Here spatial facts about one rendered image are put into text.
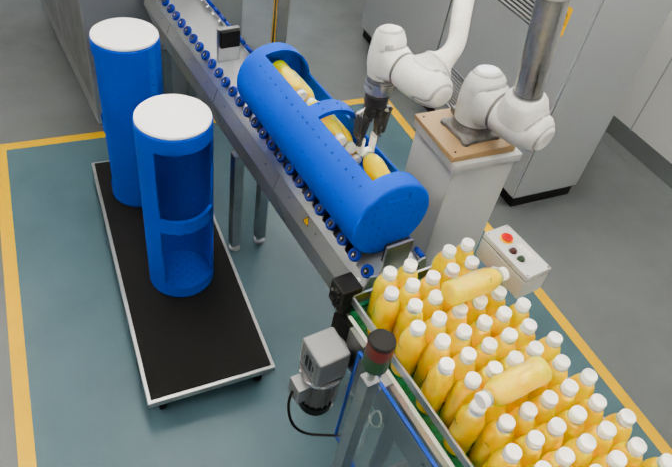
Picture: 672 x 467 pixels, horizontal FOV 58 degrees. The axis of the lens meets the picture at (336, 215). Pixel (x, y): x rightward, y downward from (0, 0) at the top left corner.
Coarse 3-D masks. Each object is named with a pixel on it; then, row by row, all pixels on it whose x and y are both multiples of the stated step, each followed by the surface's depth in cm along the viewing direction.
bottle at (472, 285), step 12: (468, 276) 165; (480, 276) 165; (492, 276) 166; (444, 288) 165; (456, 288) 161; (468, 288) 163; (480, 288) 164; (492, 288) 167; (444, 300) 166; (456, 300) 161; (468, 300) 164
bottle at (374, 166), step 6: (366, 156) 198; (372, 156) 197; (378, 156) 197; (366, 162) 197; (372, 162) 195; (378, 162) 195; (384, 162) 197; (366, 168) 197; (372, 168) 195; (378, 168) 194; (384, 168) 195; (372, 174) 195; (378, 174) 194; (384, 174) 194; (372, 180) 195
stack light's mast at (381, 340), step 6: (378, 330) 137; (384, 330) 137; (372, 336) 135; (378, 336) 136; (384, 336) 136; (390, 336) 136; (372, 342) 134; (378, 342) 134; (384, 342) 135; (390, 342) 135; (396, 342) 135; (378, 348) 133; (384, 348) 133; (390, 348) 134; (366, 378) 145; (372, 378) 144
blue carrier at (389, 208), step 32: (256, 64) 222; (288, 64) 238; (256, 96) 220; (288, 96) 209; (320, 96) 235; (288, 128) 205; (320, 128) 197; (352, 128) 221; (320, 160) 192; (352, 160) 186; (384, 160) 208; (320, 192) 193; (352, 192) 181; (384, 192) 177; (416, 192) 184; (352, 224) 181; (384, 224) 187; (416, 224) 197
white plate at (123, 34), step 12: (96, 24) 258; (108, 24) 259; (120, 24) 261; (132, 24) 262; (144, 24) 264; (96, 36) 251; (108, 36) 252; (120, 36) 254; (132, 36) 255; (144, 36) 256; (156, 36) 258; (108, 48) 247; (120, 48) 247; (132, 48) 248; (144, 48) 251
